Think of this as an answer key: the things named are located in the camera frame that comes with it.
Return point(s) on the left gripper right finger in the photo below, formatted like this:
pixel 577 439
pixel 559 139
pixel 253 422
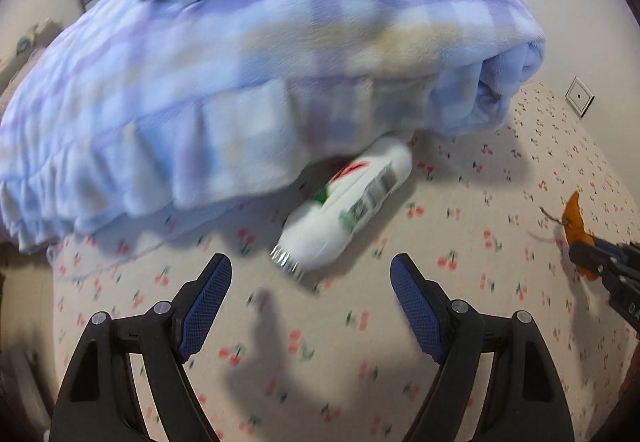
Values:
pixel 524 400

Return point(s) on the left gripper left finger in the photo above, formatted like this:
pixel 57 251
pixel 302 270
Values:
pixel 98 400

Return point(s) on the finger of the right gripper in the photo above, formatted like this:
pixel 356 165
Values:
pixel 615 249
pixel 594 261

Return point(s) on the orange peel scrap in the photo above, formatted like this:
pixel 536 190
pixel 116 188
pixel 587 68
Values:
pixel 572 222

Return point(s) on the white yogurt bottle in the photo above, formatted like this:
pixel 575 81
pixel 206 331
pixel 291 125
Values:
pixel 318 231

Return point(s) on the blue plaid ruffled blanket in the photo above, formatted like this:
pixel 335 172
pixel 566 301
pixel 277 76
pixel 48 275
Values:
pixel 142 105

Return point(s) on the plaid pillow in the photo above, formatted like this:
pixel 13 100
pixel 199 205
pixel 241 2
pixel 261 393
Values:
pixel 34 39

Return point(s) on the white wall switch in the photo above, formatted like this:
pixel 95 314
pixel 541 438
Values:
pixel 579 97

